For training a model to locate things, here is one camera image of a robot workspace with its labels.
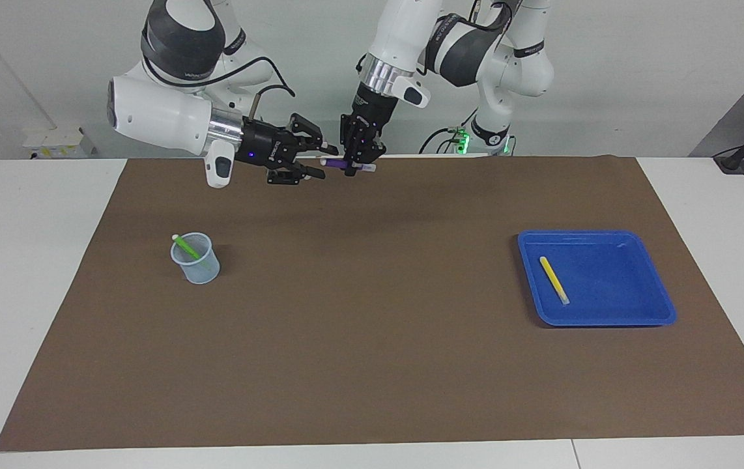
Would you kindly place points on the blue plastic tray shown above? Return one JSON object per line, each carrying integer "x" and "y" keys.
{"x": 606, "y": 280}

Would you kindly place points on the clear plastic cup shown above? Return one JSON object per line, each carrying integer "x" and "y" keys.
{"x": 202, "y": 270}

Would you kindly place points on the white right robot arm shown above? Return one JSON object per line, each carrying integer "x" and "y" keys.
{"x": 163, "y": 114}

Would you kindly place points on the purple pen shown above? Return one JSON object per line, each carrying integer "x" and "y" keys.
{"x": 336, "y": 165}

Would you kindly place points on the green pen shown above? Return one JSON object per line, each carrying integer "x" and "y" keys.
{"x": 187, "y": 247}

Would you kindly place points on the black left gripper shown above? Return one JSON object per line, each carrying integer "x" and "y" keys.
{"x": 369, "y": 114}

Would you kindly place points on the white power strip box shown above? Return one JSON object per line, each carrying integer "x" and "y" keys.
{"x": 59, "y": 143}

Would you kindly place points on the yellow pen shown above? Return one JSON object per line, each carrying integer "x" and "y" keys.
{"x": 553, "y": 279}

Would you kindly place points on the brown table mat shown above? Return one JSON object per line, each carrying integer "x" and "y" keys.
{"x": 372, "y": 326}

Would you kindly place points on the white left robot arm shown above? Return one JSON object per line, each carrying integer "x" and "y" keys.
{"x": 470, "y": 58}

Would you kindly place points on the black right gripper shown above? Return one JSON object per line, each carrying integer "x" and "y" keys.
{"x": 264, "y": 146}

